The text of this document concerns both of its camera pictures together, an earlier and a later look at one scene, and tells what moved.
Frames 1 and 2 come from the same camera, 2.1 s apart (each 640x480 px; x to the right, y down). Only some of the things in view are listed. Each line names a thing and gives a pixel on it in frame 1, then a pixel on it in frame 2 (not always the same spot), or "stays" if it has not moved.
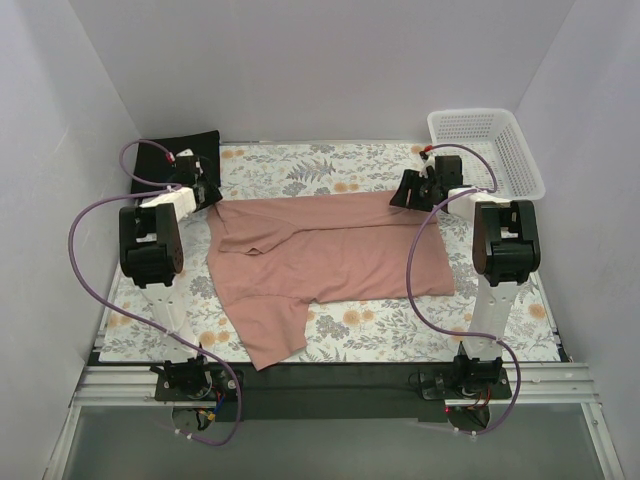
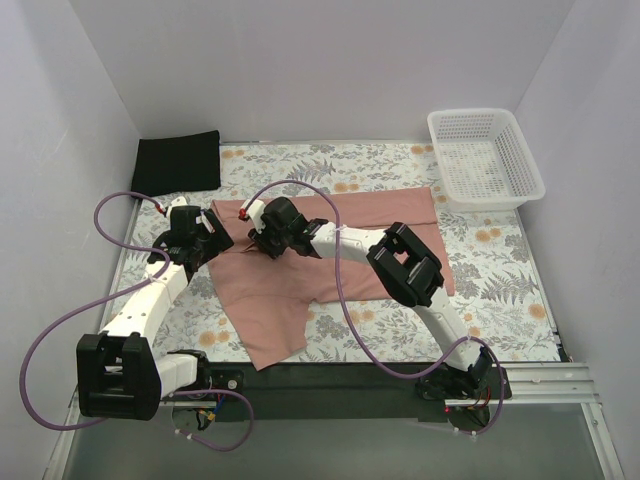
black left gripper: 208,193 → 212,240
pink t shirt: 270,257 stays
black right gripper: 417,187 → 261,243
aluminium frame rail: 537,385 stays
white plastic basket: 495,155 stays
